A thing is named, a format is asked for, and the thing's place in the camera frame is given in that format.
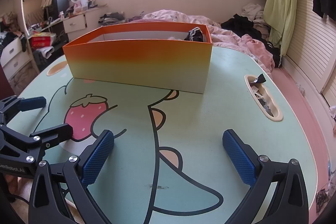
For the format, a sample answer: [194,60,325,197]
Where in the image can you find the striped clothes heap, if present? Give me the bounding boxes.
[98,12,125,24]

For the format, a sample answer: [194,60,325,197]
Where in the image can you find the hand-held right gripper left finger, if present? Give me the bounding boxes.
[28,130,115,224]

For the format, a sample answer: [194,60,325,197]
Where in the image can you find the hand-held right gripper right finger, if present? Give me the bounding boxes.
[222,129,310,224]

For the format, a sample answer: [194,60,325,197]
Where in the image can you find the light green hanging cloth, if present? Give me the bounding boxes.
[263,0,300,56]

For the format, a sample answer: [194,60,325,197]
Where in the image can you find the white drawer nightstand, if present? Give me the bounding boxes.
[64,14,87,33]

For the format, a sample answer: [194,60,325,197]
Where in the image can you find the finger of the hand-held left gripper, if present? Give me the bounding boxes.
[0,123,74,165]
[0,96,47,125]

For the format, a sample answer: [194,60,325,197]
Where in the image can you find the pink printed quilt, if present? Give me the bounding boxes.
[129,9,276,77]

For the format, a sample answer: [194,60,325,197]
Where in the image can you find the white drawer unit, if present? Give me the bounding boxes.
[0,38,36,80]

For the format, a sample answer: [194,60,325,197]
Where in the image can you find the black clothes pile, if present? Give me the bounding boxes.
[222,14,268,39]

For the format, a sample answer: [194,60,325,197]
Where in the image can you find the white clothes pile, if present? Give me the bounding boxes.
[241,4,265,25]

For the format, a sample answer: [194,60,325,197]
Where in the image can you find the red tissue packet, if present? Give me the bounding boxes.
[31,32,57,48]

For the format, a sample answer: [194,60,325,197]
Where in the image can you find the orange cardboard box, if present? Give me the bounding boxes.
[62,22,213,94]

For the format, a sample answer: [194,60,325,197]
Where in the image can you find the black lace trimmed pouch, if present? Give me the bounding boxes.
[184,27,205,43]

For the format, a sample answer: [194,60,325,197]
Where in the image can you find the crumpled wrappers in table slot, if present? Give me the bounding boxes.
[251,84,276,116]

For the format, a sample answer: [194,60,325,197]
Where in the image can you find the green cartoon print desktop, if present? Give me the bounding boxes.
[16,47,319,224]

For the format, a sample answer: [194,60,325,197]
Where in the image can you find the black garment with white stripes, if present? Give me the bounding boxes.
[264,40,283,68]

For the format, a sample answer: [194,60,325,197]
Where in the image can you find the black box on side desk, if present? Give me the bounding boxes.
[56,0,69,20]

